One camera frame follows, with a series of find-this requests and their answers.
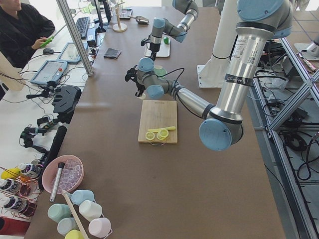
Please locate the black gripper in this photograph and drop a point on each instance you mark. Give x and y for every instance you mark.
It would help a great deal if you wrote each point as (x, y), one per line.
(139, 87)
(153, 49)

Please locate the white steamed bun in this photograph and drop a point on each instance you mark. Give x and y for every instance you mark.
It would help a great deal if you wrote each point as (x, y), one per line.
(142, 97)

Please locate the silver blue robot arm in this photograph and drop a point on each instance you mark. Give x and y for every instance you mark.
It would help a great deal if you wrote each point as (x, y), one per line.
(178, 32)
(260, 21)

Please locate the mint green bowl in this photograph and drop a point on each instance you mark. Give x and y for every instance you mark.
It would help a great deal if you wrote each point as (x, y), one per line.
(160, 71)

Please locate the pink bowl with ice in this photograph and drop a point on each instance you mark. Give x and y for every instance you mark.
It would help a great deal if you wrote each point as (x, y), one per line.
(71, 176)

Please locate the cream rectangular tray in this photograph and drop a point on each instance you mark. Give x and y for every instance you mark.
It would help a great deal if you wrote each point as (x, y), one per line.
(164, 51)

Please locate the wooden cutting board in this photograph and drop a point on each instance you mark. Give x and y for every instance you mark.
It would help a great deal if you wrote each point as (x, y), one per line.
(158, 114)

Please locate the metal scoop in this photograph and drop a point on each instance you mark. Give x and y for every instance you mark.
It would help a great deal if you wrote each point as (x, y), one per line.
(140, 19)

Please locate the grey folded cloth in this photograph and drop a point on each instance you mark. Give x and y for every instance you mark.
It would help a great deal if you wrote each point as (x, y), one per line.
(112, 53)

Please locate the lemon slice single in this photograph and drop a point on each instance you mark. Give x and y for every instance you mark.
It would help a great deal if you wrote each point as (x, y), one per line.
(150, 135)

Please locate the wooden cup tree stand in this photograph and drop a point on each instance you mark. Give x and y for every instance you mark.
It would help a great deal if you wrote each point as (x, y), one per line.
(119, 26)

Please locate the yellow plastic knife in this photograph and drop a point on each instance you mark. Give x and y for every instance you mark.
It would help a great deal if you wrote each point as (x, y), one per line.
(164, 128)

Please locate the lemon slice stack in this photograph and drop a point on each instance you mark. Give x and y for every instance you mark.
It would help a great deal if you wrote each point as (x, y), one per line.
(162, 135)

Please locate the white pillar with base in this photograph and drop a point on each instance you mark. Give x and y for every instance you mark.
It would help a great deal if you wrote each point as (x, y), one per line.
(211, 74)

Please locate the black keyboard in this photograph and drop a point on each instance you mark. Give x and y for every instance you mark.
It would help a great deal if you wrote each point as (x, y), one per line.
(82, 26)

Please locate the blue teach pendant far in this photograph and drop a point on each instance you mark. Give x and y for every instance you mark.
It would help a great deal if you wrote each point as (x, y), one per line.
(69, 54)

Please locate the blue teach pendant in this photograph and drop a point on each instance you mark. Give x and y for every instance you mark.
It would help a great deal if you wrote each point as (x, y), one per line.
(51, 70)
(69, 54)

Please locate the blue teach pendant near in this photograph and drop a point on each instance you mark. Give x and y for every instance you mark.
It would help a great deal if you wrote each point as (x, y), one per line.
(51, 70)

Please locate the computer mouse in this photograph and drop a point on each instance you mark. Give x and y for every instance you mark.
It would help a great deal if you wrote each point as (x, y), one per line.
(48, 51)

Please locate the metal muddler tube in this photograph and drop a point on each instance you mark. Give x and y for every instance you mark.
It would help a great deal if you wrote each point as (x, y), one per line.
(56, 182)

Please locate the light blue cup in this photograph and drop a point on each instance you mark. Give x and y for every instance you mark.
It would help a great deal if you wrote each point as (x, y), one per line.
(80, 196)

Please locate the wooden cup rack stick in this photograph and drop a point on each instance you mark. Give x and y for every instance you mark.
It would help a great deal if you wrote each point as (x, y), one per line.
(74, 213)

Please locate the white cup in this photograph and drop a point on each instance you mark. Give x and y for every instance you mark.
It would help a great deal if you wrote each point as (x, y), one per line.
(90, 210)

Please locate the bottle with dark label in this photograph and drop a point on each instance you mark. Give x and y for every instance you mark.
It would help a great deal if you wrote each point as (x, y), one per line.
(29, 170)

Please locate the person in black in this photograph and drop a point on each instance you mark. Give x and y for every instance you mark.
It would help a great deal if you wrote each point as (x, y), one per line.
(22, 31)

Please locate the pink cup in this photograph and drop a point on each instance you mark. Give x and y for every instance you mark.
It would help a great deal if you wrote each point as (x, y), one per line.
(100, 227)

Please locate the mint green cup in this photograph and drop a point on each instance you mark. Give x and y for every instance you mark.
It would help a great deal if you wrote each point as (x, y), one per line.
(57, 212)

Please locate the pale blue cup lower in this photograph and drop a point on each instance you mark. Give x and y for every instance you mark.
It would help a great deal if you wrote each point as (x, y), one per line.
(66, 225)

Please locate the yellow cup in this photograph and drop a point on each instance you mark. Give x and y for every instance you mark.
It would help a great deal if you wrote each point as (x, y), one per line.
(74, 234)

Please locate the labelled bottle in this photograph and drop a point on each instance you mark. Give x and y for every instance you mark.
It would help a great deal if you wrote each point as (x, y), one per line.
(13, 203)
(10, 186)

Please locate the black camera bracket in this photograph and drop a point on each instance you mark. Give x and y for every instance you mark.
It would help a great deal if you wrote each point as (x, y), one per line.
(145, 41)
(131, 74)

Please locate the aluminium frame post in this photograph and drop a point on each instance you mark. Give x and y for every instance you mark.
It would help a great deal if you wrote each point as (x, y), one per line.
(66, 13)

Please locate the green handled tool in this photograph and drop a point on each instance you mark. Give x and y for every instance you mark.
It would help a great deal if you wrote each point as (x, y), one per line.
(50, 39)

